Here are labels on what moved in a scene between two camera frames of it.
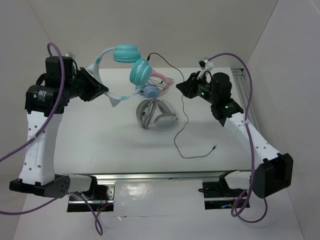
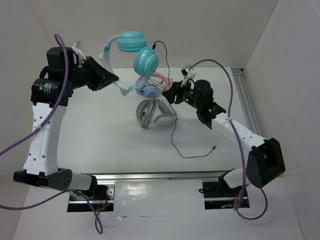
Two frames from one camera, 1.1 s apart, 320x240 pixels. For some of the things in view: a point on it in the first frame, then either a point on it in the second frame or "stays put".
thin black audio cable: [184, 125] -> [154, 45]
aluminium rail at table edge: [165, 177] stays put
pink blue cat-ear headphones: [152, 91] stays put
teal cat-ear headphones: [141, 71] -> [146, 61]
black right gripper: [188, 88] -> [176, 89]
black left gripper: [96, 88] -> [101, 77]
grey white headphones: [145, 110] stays put
